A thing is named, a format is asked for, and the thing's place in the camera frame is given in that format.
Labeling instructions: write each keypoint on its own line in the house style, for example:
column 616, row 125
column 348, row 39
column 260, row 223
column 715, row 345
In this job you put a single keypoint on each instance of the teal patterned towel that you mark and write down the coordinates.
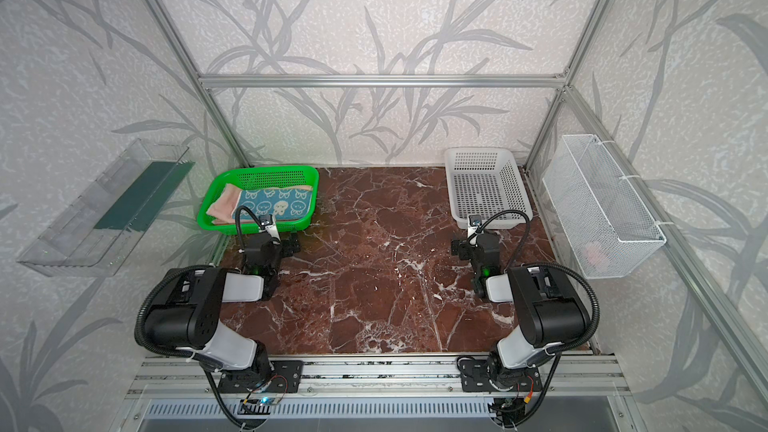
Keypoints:
column 283, row 204

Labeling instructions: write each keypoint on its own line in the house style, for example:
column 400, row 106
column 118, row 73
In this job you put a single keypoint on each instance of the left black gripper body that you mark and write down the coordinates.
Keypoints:
column 288, row 245

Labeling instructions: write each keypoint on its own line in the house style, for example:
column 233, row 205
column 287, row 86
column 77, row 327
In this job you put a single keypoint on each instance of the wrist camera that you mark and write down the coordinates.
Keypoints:
column 474, row 221
column 267, row 224

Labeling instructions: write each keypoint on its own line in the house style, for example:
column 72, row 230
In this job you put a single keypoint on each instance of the green plastic basket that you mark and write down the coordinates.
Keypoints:
column 260, row 178

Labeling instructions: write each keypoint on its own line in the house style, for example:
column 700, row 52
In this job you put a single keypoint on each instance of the white plastic basket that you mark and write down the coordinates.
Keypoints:
column 484, row 181

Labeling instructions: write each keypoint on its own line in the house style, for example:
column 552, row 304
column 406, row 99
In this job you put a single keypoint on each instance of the white wire mesh basket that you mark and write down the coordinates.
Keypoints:
column 596, row 202

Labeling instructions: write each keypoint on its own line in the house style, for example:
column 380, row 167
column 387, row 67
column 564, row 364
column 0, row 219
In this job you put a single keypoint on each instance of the pink object in wire basket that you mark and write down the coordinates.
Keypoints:
column 596, row 256

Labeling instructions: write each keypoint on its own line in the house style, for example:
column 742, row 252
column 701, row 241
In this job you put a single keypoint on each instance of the clear acrylic wall shelf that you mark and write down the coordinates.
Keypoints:
column 94, row 236

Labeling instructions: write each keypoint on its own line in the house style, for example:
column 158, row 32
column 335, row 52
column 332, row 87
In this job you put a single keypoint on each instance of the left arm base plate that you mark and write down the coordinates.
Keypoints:
column 281, row 376

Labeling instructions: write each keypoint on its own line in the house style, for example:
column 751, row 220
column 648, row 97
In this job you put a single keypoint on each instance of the aluminium cage frame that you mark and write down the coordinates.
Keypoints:
column 743, row 345

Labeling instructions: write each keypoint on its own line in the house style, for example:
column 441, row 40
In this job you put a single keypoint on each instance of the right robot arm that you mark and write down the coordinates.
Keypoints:
column 556, row 310

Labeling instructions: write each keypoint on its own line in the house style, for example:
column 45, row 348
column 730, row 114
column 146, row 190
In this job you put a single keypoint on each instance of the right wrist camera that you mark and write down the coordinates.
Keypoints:
column 474, row 221

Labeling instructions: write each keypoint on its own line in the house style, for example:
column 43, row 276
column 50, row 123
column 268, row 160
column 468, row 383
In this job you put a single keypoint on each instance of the aluminium front rail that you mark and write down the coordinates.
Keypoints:
column 378, row 376

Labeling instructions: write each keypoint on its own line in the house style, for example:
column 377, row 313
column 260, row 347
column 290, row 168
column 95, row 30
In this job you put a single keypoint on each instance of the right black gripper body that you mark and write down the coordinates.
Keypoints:
column 458, row 247

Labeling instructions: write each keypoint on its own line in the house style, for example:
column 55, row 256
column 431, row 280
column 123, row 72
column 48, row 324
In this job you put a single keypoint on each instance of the pink towel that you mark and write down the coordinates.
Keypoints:
column 222, row 209

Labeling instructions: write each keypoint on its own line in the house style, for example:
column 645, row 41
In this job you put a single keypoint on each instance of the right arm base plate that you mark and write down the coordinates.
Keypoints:
column 487, row 374

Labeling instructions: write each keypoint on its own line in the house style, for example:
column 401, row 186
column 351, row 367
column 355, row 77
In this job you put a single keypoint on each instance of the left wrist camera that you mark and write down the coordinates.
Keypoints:
column 267, row 224

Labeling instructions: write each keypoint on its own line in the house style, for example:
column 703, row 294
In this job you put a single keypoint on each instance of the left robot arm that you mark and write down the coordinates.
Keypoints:
column 181, row 315

